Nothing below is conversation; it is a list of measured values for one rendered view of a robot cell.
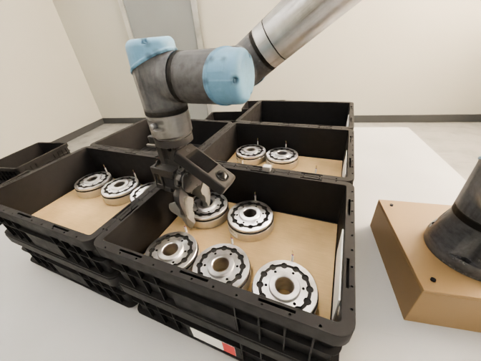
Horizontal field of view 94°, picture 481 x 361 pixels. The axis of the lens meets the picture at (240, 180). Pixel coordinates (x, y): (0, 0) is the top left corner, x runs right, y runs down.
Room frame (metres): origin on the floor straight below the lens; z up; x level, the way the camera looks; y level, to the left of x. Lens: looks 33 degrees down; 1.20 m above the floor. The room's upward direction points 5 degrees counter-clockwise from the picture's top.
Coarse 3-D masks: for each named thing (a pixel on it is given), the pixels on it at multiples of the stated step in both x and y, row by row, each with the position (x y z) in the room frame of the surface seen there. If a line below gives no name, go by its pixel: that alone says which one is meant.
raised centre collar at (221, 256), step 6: (210, 258) 0.26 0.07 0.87; (216, 258) 0.26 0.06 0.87; (222, 258) 0.26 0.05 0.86; (228, 258) 0.26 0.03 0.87; (210, 264) 0.25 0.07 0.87; (234, 264) 0.25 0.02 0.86; (210, 270) 0.24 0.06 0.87; (228, 270) 0.23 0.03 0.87; (216, 276) 0.22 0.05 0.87; (222, 276) 0.22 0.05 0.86
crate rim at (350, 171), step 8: (296, 128) 0.69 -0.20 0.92; (304, 128) 0.68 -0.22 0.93; (312, 128) 0.67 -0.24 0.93; (320, 128) 0.66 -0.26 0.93; (328, 128) 0.65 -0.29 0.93; (336, 128) 0.65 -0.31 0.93; (344, 128) 0.64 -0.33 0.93; (216, 136) 0.68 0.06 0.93; (352, 136) 0.58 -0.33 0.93; (208, 144) 0.62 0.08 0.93; (352, 144) 0.53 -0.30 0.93; (352, 152) 0.49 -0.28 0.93; (216, 160) 0.51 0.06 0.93; (352, 160) 0.45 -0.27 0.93; (256, 168) 0.45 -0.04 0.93; (272, 168) 0.45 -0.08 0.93; (352, 168) 0.41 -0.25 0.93; (312, 176) 0.40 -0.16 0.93; (320, 176) 0.40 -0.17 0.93; (328, 176) 0.39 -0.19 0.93; (336, 176) 0.39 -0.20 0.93; (352, 176) 0.38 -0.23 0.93; (352, 184) 0.38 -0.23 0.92
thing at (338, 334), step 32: (352, 192) 0.33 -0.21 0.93; (352, 224) 0.25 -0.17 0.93; (128, 256) 0.23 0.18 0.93; (352, 256) 0.19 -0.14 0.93; (192, 288) 0.18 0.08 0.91; (224, 288) 0.16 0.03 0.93; (352, 288) 0.15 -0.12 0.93; (288, 320) 0.12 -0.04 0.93; (320, 320) 0.12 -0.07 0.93; (352, 320) 0.11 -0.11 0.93
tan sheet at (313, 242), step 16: (176, 224) 0.40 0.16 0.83; (224, 224) 0.38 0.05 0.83; (288, 224) 0.36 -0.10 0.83; (304, 224) 0.36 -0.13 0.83; (320, 224) 0.35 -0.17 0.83; (336, 224) 0.35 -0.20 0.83; (208, 240) 0.34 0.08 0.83; (224, 240) 0.33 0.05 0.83; (272, 240) 0.32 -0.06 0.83; (288, 240) 0.32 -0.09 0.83; (304, 240) 0.31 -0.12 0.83; (320, 240) 0.31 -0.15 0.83; (256, 256) 0.28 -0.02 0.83; (272, 256) 0.28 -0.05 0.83; (288, 256) 0.28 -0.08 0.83; (304, 256) 0.27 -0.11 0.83; (320, 256) 0.27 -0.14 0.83; (256, 272) 0.25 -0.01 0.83; (320, 272) 0.24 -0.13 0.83; (320, 288) 0.21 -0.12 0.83; (320, 304) 0.18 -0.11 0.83
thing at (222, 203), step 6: (210, 192) 0.47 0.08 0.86; (198, 198) 0.45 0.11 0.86; (216, 198) 0.44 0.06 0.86; (222, 198) 0.44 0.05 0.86; (216, 204) 0.42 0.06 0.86; (222, 204) 0.42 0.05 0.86; (198, 210) 0.40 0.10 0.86; (210, 210) 0.40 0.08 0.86; (216, 210) 0.40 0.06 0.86; (222, 210) 0.40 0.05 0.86; (198, 216) 0.38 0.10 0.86; (204, 216) 0.38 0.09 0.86; (210, 216) 0.38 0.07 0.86; (216, 216) 0.38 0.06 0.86
